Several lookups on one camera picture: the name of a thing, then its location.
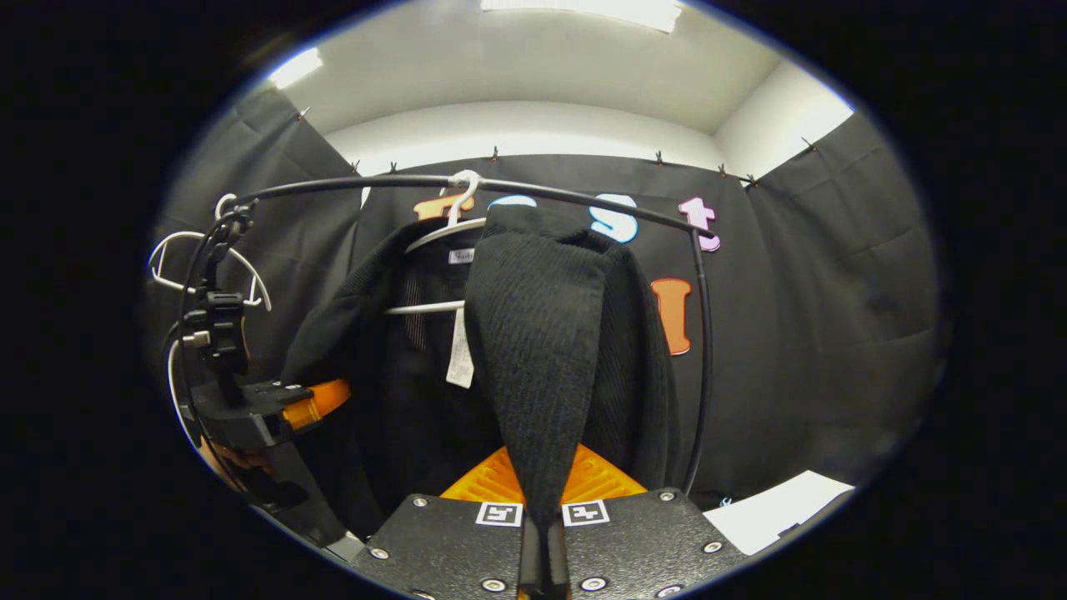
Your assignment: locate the white flat board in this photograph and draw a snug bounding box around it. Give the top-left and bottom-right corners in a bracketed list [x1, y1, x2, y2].
[704, 469, 857, 557]

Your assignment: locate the black backdrop cloth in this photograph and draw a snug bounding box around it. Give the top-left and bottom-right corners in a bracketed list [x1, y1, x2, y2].
[142, 83, 943, 534]

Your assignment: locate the white hanger with crossbar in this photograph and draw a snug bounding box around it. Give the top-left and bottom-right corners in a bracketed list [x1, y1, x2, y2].
[383, 169, 488, 316]

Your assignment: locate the black metal clothes rack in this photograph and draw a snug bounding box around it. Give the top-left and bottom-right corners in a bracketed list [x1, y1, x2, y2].
[171, 173, 716, 497]

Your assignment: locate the row of backdrop clips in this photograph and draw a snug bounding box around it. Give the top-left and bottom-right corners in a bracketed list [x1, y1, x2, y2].
[296, 104, 822, 188]

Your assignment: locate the empty white plastic hanger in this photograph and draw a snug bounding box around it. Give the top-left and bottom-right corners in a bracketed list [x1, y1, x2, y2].
[148, 193, 273, 313]

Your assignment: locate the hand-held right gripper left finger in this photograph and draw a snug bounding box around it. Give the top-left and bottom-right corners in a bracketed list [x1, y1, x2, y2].
[350, 446, 547, 600]

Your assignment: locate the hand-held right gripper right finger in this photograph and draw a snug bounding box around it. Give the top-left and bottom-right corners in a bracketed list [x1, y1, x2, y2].
[546, 444, 747, 600]

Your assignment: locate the black corduroy jacket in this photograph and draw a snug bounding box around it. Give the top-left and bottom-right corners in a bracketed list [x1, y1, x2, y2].
[279, 204, 680, 534]

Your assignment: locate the ceiling light panel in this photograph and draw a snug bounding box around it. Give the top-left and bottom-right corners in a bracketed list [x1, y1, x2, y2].
[267, 47, 324, 91]

